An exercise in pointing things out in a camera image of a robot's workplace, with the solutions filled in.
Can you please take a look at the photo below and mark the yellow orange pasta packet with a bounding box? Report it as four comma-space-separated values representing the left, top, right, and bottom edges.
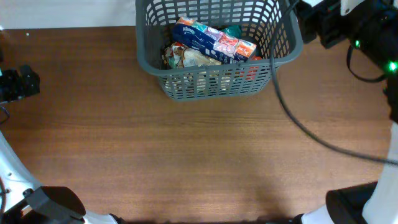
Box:
172, 42, 264, 80

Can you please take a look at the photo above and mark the green red coffee packet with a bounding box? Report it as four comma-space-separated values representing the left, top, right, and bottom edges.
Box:
221, 25, 243, 39

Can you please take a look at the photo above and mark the blue Kleenex tissue pack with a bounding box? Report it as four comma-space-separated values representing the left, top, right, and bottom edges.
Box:
172, 16, 257, 64

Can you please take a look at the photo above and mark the beige white snack bag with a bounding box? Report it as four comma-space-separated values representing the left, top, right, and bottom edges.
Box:
169, 42, 221, 68

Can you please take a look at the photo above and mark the beige brown snack bag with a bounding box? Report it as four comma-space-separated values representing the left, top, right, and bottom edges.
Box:
162, 47, 175, 69

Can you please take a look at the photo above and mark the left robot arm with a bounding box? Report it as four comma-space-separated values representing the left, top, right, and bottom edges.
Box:
1, 65, 126, 224

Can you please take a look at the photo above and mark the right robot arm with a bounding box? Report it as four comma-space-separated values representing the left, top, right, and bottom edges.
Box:
292, 0, 397, 223

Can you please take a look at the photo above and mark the grey plastic basket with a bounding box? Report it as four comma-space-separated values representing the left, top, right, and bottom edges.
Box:
136, 0, 303, 101

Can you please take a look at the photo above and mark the left black cable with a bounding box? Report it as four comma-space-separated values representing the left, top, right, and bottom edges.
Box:
0, 105, 11, 125

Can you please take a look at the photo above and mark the black cable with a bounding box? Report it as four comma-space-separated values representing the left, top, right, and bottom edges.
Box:
0, 105, 11, 125
269, 0, 398, 166

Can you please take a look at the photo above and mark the right black cable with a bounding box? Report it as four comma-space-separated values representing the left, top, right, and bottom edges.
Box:
269, 0, 398, 166

